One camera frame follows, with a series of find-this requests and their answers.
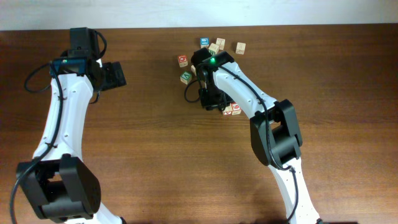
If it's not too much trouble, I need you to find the plain wooden block top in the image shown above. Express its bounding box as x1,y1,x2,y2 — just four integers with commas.
216,38,226,50

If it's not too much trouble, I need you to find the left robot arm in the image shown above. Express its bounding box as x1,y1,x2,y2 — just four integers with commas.
9,27,127,223

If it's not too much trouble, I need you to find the red side wooden block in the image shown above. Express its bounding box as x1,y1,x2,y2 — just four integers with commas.
223,105,233,116

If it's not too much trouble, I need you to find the far right wooden block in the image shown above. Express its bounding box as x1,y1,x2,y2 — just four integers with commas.
236,42,246,55

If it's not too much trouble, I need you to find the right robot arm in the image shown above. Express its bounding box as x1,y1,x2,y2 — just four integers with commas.
191,48,322,223

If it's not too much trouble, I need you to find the blue top wooden block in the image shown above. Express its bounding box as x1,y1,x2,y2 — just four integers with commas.
200,37,210,49

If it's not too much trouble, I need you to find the green top wooden block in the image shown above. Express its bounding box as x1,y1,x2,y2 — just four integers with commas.
180,72,192,85

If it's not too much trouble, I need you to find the blue side wooden block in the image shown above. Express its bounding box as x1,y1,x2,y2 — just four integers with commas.
191,65,197,76

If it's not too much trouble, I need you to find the green side wooden block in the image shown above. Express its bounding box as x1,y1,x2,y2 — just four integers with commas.
208,43,220,55

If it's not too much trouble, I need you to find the red number wooden block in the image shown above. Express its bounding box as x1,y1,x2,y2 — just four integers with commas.
231,103,242,115

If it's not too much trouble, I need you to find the red top wooden block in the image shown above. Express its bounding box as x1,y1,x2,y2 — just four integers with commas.
177,55,188,67

